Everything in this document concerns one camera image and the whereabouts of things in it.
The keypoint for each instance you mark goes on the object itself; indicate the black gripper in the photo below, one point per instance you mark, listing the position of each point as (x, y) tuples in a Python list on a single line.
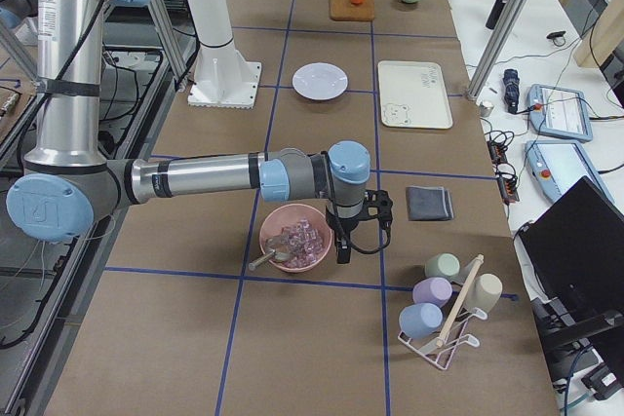
[(342, 226)]

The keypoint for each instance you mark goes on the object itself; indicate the white round plate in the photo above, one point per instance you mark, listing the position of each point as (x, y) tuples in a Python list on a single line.
[(320, 81)]

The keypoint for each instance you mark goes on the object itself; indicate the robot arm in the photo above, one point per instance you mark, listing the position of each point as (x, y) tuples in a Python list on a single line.
[(14, 12)]

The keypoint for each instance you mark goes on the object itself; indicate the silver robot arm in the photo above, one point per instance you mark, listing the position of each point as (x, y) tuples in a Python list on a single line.
[(68, 185)]

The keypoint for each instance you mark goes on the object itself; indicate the cream bear tray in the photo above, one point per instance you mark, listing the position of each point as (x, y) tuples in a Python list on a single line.
[(413, 95)]

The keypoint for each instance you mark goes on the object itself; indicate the clear ice cubes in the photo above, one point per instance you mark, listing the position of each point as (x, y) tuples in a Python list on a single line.
[(306, 242)]

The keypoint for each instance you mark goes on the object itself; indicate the pink bowl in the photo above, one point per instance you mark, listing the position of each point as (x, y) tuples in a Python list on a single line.
[(289, 215)]

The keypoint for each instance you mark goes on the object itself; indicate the metal ice scoop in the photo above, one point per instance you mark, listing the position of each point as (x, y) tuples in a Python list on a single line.
[(276, 249)]

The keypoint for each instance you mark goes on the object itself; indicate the folded grey cloth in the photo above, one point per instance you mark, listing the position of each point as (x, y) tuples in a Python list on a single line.
[(429, 203)]

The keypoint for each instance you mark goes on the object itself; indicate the purple cup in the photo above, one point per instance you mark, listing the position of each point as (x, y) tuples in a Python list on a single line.
[(435, 290)]

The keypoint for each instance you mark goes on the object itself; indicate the green cup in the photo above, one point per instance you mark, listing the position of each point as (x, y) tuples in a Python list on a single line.
[(444, 265)]

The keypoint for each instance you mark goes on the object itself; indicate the blue cup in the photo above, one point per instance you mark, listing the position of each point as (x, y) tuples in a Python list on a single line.
[(420, 320)]

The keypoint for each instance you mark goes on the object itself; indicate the beige cup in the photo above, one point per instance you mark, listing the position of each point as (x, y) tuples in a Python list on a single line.
[(485, 293)]

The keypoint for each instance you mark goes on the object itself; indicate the black power strip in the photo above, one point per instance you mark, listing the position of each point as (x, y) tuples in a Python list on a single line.
[(504, 172)]

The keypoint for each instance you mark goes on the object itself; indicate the lower teach pendant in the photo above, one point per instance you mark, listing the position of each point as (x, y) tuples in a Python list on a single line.
[(558, 164)]

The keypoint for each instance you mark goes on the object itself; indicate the teach pendant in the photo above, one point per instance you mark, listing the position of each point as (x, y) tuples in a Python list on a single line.
[(559, 112), (558, 164)]

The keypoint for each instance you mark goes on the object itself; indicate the black laptop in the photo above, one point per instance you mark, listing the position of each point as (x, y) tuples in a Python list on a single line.
[(576, 250)]

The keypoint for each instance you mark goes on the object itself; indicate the folded dark umbrella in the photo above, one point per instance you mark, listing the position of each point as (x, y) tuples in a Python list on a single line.
[(511, 84)]

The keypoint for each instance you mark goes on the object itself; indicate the brown wooden cutting board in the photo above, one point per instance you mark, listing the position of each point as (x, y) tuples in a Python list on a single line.
[(343, 10)]

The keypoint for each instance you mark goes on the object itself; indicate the upper teach pendant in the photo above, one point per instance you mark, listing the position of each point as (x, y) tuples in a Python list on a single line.
[(559, 112)]

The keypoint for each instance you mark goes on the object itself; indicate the black bottle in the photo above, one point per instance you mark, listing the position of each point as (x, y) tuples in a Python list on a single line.
[(495, 13)]

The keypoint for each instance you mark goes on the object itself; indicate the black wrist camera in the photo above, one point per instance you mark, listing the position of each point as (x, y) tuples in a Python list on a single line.
[(378, 205)]

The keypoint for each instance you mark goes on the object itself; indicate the white wire cup rack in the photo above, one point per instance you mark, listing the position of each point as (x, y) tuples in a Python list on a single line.
[(439, 348)]

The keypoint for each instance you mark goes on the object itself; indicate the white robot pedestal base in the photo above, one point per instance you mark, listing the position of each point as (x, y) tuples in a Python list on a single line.
[(222, 76)]

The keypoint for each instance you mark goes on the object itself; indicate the aluminium frame post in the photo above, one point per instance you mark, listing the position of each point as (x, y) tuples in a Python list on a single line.
[(495, 44)]

